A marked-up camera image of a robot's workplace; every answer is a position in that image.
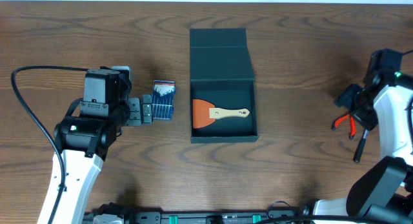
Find orange scraper wooden handle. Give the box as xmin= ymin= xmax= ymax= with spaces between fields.
xmin=192 ymin=99 xmax=250 ymax=129

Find red handled pliers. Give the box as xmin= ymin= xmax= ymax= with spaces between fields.
xmin=331 ymin=112 xmax=356 ymax=139

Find small steel claw hammer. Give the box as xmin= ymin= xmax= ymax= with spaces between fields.
xmin=353 ymin=129 xmax=368 ymax=163

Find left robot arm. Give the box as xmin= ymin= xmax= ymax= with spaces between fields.
xmin=38 ymin=66 xmax=152 ymax=223

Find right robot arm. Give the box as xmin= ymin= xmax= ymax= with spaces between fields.
xmin=303 ymin=48 xmax=412 ymax=223

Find blue precision screwdriver set case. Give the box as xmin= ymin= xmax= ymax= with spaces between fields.
xmin=152 ymin=80 xmax=176 ymax=120

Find dark green open box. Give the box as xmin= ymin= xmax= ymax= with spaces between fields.
xmin=190 ymin=28 xmax=259 ymax=143

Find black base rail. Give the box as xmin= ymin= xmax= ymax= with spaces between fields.
xmin=81 ymin=203 xmax=300 ymax=224

